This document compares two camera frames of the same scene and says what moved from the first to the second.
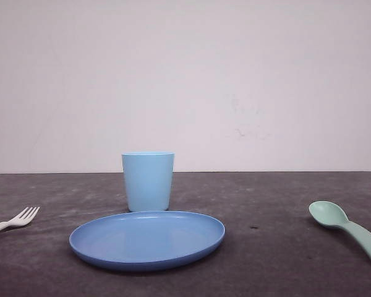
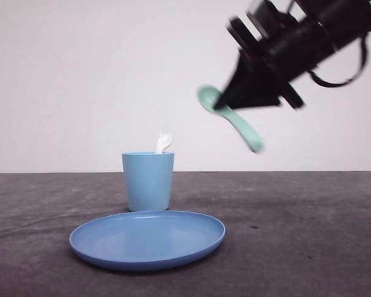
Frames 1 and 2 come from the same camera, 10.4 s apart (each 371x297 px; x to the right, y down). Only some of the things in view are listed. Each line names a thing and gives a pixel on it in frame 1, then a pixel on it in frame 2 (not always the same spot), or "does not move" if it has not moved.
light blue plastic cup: (149, 180) does not move
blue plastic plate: (146, 239) does not move
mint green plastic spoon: (328, 214) to (209, 96)
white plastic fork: (20, 219) to (164, 138)
